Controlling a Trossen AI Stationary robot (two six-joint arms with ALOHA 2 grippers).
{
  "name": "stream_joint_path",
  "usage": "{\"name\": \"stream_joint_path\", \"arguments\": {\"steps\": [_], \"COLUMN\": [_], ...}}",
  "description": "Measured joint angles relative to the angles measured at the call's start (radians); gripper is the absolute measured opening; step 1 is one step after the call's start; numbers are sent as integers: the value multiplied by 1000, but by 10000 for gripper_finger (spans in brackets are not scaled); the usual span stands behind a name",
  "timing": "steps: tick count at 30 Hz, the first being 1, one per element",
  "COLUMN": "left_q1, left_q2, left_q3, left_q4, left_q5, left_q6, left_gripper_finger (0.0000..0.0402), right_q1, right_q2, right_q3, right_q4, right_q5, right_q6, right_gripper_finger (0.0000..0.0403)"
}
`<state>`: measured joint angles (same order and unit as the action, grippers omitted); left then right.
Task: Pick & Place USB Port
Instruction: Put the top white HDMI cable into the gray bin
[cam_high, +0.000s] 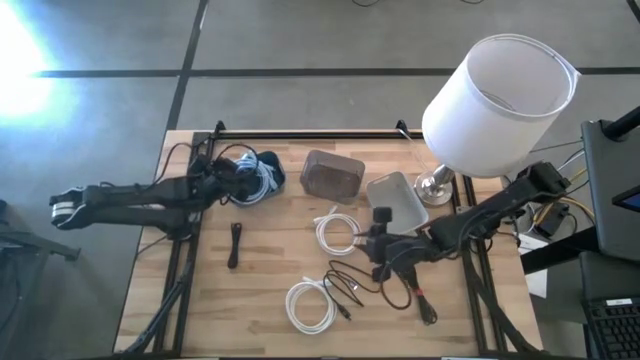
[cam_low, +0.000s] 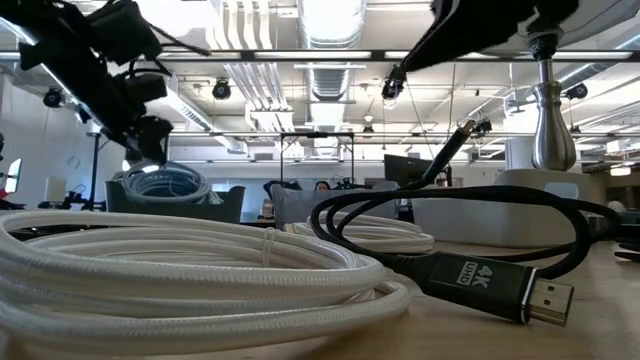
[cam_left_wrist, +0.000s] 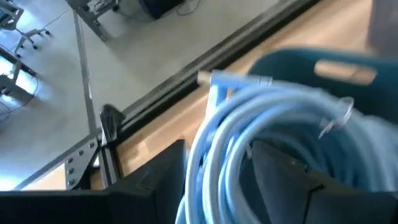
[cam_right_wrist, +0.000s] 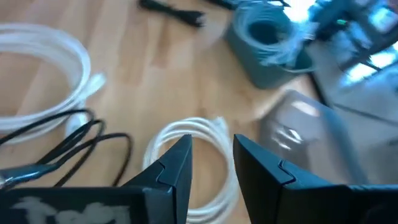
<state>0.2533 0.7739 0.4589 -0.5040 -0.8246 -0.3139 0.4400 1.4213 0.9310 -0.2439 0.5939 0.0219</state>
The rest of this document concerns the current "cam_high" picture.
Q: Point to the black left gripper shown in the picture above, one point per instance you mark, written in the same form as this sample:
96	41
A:
215	180

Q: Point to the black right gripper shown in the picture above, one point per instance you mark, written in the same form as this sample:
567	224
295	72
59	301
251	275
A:
384	247

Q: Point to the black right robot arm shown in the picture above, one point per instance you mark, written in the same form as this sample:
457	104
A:
490	210

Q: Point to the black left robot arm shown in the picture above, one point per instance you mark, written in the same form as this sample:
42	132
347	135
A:
135	202

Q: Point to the dark green plastic bin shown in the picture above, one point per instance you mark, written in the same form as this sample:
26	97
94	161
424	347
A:
280	172

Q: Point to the white plastic bin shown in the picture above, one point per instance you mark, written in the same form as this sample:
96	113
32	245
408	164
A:
400	197

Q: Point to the brown translucent plastic bin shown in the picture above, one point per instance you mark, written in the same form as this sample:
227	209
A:
332	175

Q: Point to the white paper sheet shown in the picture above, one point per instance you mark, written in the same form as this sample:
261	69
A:
536	280

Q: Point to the table lamp white shade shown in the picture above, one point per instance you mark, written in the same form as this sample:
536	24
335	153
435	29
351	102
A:
495	110

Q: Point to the dark grey computer cart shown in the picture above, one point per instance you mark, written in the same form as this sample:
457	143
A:
610	200

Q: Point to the black keyboard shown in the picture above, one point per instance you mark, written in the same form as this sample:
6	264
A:
615	330

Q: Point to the small lit screen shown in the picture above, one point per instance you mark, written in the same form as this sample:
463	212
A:
631	200

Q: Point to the black monitor pole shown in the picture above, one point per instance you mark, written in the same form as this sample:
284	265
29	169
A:
622	125

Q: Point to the black metal table frame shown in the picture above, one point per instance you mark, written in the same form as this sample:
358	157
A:
310	135

